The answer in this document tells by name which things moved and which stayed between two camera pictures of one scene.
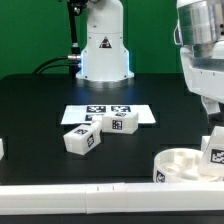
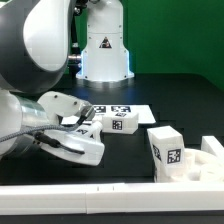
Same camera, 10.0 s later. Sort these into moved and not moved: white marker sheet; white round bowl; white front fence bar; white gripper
Moved: white gripper
Not moved: white front fence bar; white marker sheet; white round bowl
